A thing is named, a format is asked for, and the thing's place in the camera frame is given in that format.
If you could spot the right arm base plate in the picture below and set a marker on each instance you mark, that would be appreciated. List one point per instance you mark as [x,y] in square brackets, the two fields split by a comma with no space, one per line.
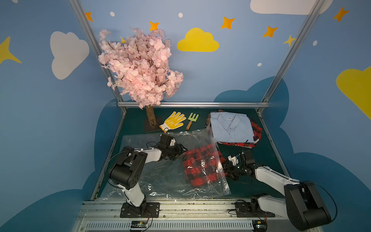
[251,210]

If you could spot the aluminium frame back bar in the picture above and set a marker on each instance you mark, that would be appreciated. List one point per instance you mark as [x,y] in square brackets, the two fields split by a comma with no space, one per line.
[213,105]

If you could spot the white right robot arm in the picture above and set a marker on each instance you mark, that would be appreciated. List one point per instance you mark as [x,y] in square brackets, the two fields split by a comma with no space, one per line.
[301,203]

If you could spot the left aluminium frame post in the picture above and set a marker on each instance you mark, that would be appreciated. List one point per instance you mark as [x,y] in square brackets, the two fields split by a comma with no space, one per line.
[84,22]

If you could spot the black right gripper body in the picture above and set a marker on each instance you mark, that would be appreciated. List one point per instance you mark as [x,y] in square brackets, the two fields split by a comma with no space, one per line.
[233,168]

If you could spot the yellow work glove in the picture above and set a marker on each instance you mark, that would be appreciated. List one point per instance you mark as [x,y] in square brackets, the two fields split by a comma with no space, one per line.
[174,121]

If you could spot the red black checkered cloth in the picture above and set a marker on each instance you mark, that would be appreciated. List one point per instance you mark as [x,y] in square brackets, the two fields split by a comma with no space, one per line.
[257,130]

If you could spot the right aluminium frame post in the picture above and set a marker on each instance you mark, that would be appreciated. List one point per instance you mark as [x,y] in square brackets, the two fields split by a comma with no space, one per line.
[301,36]

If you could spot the right green circuit board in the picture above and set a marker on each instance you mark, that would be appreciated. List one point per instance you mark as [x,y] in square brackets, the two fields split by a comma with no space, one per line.
[259,226]

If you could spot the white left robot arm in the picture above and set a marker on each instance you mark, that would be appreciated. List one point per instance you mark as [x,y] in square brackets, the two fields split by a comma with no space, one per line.
[130,163]

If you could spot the left green circuit board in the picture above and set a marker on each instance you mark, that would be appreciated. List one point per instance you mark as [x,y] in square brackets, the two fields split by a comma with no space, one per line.
[138,225]

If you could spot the aluminium frame post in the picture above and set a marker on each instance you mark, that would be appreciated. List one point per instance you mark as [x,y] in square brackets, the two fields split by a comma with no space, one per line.
[301,36]
[84,22]

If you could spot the clear plastic vacuum bag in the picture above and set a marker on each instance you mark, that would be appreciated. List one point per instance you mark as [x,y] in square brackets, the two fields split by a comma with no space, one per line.
[166,179]

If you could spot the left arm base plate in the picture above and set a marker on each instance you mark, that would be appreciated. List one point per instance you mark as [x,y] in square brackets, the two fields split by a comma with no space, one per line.
[144,210]

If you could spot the green circuit board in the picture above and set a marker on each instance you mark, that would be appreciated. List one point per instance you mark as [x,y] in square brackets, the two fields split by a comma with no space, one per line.
[259,226]
[138,225]

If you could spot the aluminium mounting rail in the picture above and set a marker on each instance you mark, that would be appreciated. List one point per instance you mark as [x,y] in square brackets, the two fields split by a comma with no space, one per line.
[215,215]

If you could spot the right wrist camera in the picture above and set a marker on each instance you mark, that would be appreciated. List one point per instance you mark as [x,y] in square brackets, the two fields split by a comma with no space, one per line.
[234,160]

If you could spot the light blue shirt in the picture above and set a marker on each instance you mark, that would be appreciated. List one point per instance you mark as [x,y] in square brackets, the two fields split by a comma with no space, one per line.
[231,127]

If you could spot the green garden hand fork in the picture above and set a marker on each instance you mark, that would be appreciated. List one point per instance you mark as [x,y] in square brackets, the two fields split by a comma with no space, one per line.
[192,118]

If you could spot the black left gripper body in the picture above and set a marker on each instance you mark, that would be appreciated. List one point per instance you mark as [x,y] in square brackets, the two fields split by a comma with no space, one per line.
[175,149]

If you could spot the pink artificial blossom tree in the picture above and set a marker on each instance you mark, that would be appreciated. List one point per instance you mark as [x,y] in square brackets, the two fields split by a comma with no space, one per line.
[141,68]

